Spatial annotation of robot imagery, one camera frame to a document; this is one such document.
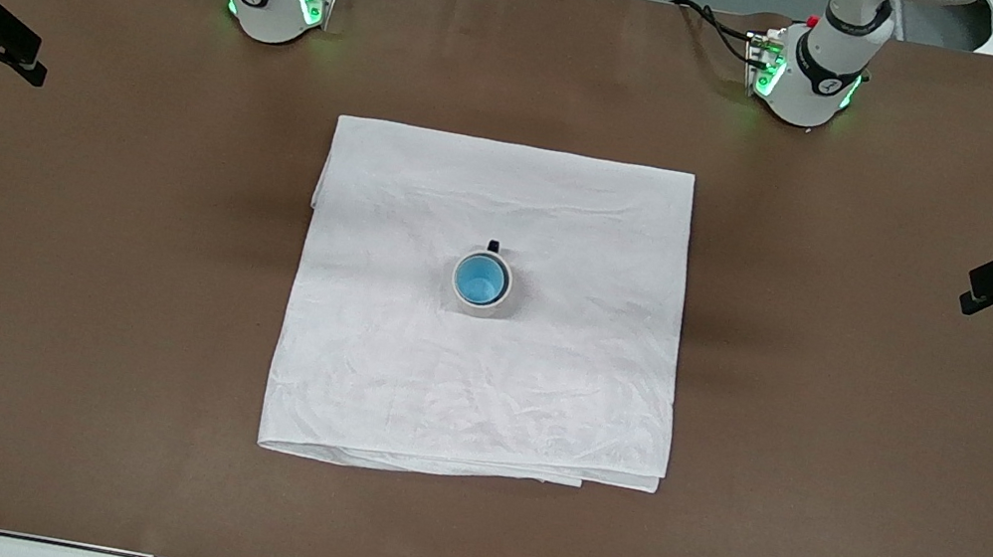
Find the white mug black handle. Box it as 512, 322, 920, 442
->
446, 233, 521, 322

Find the small blue cup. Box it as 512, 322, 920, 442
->
453, 253, 509, 309

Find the white folded cloth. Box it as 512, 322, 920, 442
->
256, 109, 716, 518

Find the black left arm base cable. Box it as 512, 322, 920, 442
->
664, 0, 766, 67

